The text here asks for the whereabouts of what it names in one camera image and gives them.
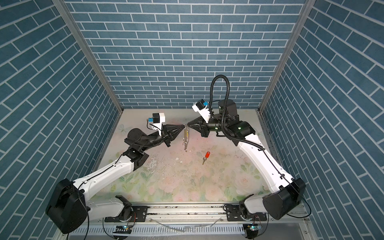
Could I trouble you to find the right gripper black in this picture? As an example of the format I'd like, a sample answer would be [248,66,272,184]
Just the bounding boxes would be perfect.
[187,115,228,138]

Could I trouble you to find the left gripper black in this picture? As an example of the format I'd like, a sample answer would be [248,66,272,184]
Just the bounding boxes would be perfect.
[139,126,183,154]

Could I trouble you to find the key with red tag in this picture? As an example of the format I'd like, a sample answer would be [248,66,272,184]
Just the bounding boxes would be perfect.
[202,152,210,165]

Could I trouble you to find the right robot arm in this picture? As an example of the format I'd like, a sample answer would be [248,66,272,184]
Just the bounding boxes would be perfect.
[188,100,306,220]

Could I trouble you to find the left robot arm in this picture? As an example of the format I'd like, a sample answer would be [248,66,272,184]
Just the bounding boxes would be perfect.
[46,125,185,234]

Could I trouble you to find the left green circuit board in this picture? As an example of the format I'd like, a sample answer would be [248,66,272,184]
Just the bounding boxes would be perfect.
[113,226,133,235]

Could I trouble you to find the green circuit board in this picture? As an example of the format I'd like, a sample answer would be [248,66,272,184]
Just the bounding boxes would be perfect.
[113,226,133,235]
[244,224,262,234]

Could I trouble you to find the right green circuit board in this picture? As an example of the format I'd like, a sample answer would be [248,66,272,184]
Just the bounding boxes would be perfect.
[244,224,262,234]

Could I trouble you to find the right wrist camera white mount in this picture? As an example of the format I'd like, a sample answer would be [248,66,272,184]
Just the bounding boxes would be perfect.
[192,99,211,123]

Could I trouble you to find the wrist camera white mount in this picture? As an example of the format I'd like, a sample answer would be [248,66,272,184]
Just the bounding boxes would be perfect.
[148,113,166,131]
[192,99,211,123]

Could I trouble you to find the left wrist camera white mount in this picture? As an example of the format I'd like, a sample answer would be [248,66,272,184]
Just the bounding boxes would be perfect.
[148,113,166,131]

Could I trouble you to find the black corrugated cable conduit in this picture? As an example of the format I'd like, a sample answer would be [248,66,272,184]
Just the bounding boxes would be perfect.
[209,74,265,150]

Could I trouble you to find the aluminium front rail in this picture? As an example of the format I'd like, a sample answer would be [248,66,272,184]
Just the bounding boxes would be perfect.
[53,202,319,240]

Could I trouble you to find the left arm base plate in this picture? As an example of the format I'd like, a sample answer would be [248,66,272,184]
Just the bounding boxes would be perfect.
[104,206,148,223]

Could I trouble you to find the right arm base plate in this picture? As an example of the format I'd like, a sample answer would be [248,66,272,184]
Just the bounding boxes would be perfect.
[223,204,267,222]

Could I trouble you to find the white slotted cable duct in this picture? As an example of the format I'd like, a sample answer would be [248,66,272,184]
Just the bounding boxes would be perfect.
[70,224,245,237]

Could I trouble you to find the right corner aluminium post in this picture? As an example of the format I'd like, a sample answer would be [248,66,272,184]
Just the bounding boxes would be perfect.
[258,0,317,114]

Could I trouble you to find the corner aluminium post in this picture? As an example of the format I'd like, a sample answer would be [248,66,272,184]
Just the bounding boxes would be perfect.
[258,0,317,114]
[52,0,124,114]

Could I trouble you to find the left corner aluminium post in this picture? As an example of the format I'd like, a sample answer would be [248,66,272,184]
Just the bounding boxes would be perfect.
[52,0,124,114]

